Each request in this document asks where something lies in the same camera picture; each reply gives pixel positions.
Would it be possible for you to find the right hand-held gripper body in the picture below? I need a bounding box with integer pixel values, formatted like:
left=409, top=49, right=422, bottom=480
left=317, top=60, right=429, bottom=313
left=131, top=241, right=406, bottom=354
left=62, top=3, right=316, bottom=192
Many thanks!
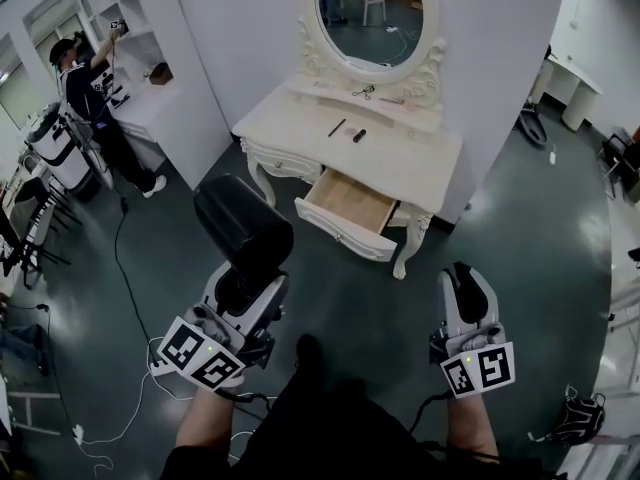
left=427, top=312, right=517, bottom=400

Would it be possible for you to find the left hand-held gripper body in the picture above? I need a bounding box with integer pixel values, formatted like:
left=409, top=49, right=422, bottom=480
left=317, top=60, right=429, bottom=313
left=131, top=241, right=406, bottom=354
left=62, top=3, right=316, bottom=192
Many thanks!
left=156, top=273, right=290, bottom=394

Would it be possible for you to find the white wooden drawer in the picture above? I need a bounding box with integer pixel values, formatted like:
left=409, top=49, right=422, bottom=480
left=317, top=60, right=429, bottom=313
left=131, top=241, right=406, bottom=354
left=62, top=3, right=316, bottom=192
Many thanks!
left=293, top=167, right=402, bottom=262

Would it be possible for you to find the person's right forearm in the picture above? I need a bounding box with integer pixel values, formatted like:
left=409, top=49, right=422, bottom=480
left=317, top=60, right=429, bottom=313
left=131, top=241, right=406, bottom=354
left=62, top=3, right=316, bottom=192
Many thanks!
left=443, top=391, right=502, bottom=460

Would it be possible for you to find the person's left forearm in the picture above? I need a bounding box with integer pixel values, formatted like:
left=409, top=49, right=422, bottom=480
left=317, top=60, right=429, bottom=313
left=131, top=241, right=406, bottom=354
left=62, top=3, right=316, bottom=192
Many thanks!
left=174, top=386, right=246, bottom=453

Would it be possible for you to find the black striped helmet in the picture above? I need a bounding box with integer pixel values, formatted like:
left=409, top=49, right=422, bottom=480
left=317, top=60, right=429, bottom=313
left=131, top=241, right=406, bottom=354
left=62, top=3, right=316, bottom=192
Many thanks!
left=542, top=395, right=607, bottom=445

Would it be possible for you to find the person's black clothing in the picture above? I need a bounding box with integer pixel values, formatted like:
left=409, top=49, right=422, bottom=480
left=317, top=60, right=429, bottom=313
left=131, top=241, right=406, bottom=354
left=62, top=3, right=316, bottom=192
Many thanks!
left=159, top=333, right=544, bottom=480

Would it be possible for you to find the white dressing table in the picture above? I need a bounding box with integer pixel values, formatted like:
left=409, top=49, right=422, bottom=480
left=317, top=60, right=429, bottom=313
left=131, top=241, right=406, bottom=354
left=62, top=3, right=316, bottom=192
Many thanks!
left=231, top=74, right=464, bottom=282

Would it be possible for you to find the black chair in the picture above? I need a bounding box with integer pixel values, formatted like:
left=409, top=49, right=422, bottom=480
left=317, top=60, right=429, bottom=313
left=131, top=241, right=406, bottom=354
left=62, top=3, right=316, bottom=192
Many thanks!
left=597, top=126, right=640, bottom=201

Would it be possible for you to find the white rolling cart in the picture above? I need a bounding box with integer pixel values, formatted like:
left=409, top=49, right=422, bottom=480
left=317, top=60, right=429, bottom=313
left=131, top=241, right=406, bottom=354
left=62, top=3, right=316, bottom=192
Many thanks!
left=23, top=101, right=103, bottom=203

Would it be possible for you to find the brown box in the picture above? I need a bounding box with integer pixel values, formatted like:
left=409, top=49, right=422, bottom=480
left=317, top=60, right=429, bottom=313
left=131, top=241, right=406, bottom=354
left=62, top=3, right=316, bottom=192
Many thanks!
left=148, top=62, right=175, bottom=87

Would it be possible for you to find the white round-legged desk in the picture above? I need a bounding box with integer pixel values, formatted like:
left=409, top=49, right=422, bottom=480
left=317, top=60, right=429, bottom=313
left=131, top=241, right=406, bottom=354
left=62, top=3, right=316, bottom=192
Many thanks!
left=530, top=44, right=605, bottom=132

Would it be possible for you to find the white shelf cabinet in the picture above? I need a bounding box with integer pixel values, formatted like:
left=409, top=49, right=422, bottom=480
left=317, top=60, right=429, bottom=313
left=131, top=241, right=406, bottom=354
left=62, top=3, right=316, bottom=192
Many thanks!
left=21, top=0, right=221, bottom=192

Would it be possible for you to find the oval white-framed mirror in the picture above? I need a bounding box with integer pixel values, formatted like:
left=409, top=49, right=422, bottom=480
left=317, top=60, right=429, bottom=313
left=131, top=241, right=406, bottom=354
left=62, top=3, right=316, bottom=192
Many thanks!
left=298, top=0, right=447, bottom=87

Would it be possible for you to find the white floor cable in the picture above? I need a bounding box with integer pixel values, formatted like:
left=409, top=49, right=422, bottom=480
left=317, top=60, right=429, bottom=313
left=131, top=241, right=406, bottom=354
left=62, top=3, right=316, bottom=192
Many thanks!
left=74, top=337, right=201, bottom=474

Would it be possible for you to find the black floor cable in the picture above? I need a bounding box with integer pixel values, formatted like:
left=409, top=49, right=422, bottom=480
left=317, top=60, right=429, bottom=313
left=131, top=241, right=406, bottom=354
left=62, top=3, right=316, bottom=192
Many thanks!
left=113, top=195, right=166, bottom=364

